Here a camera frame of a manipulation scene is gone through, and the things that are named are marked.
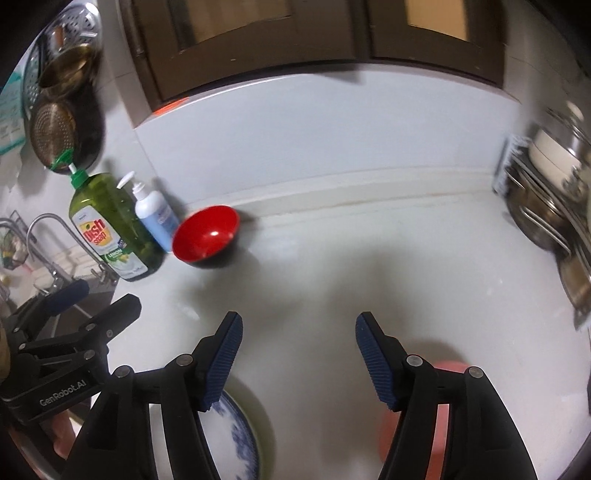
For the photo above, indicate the white blue pump bottle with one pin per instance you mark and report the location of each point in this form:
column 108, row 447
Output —
column 154, row 217

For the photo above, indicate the metal pot rack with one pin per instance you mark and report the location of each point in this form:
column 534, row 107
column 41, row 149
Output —
column 540, row 217

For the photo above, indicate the small blue floral plate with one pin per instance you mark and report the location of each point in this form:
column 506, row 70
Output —
column 221, row 443

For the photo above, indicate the person's left hand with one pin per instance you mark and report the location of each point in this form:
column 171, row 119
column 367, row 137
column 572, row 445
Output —
column 63, row 434

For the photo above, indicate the steel glass canister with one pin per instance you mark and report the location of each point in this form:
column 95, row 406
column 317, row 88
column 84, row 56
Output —
column 572, row 124

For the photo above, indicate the perforated steel colander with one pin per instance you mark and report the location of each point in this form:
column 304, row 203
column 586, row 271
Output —
column 78, row 18

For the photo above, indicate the steel sink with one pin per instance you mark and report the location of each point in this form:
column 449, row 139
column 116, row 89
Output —
column 92, row 300

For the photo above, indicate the dark brown wall cabinet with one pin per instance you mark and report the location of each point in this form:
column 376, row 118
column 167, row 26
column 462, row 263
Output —
column 277, row 41

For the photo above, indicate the green dish soap bottle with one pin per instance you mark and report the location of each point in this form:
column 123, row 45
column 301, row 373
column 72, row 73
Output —
column 106, row 221

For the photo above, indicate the cream pot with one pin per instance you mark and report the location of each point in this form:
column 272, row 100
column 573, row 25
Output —
column 551, row 152

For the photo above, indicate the red bowl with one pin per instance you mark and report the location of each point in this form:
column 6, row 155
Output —
column 203, row 230

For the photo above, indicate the blue white patterned packet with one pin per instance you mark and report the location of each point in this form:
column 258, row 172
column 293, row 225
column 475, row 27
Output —
column 510, row 161

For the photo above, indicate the pale printed packet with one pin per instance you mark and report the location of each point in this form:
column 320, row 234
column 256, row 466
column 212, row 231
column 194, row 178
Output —
column 11, row 106

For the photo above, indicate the wide steel pot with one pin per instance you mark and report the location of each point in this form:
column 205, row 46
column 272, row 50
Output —
column 535, row 217

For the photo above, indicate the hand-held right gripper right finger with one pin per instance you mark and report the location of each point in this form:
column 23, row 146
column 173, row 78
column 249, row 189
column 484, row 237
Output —
column 376, row 362

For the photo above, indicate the tall steel pot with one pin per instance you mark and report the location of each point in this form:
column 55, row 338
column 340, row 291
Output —
column 577, row 281

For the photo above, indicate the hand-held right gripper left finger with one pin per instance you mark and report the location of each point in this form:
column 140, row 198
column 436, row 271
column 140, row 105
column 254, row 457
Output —
column 226, row 360

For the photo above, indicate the round brass strainer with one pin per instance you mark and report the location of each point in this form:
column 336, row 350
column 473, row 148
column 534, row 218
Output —
column 51, row 131

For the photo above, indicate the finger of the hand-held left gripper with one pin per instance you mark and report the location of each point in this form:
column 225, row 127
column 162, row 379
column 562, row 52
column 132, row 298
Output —
column 122, row 311
column 69, row 295

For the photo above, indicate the brass ladle bowl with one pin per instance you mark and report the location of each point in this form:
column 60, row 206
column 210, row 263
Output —
column 67, row 74

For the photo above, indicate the steel faucet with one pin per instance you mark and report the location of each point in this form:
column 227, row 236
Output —
column 46, row 216

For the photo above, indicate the pink bowl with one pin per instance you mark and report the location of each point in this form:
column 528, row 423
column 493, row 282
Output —
column 387, row 436

